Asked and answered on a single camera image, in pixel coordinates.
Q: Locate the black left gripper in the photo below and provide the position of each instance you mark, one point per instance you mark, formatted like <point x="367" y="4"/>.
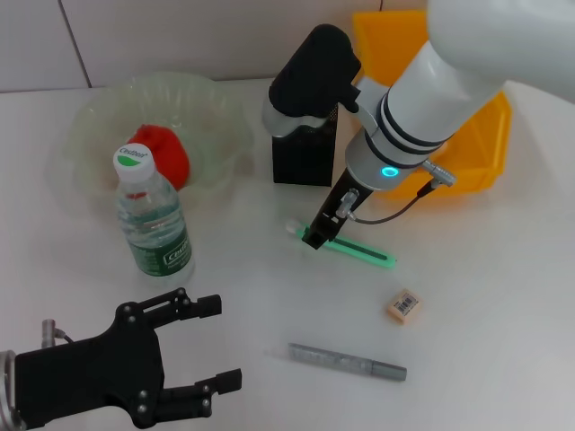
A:
<point x="90" y="377"/>

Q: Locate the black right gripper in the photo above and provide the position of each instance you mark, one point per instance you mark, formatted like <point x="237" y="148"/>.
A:
<point x="343" y="202"/>

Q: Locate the green utility knife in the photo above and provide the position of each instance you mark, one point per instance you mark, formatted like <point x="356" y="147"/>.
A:
<point x="364" y="253"/>

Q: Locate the clear bottle with green label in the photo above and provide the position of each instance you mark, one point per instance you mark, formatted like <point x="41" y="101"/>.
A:
<point x="153" y="224"/>

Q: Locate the red-orange toy orange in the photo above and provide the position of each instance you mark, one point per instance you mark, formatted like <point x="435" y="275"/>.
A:
<point x="168" y="148"/>

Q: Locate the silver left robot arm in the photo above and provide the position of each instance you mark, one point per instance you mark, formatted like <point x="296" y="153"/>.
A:
<point x="6" y="390"/>

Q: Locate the black mesh pen holder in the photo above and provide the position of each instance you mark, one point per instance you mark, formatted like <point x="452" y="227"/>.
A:
<point x="301" y="157"/>

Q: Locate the beige eraser with barcode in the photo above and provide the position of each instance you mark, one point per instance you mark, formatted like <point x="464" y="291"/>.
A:
<point x="404" y="306"/>

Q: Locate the grey marker pen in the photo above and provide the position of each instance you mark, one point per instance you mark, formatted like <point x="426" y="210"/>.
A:
<point x="337" y="359"/>

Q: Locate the translucent green fruit plate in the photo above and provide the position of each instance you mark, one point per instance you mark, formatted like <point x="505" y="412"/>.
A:
<point x="202" y="112"/>

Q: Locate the yellow plastic storage bin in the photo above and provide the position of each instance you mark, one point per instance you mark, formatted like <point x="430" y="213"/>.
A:
<point x="485" y="148"/>

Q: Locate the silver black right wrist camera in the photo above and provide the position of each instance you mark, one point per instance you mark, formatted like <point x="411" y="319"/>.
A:
<point x="310" y="76"/>

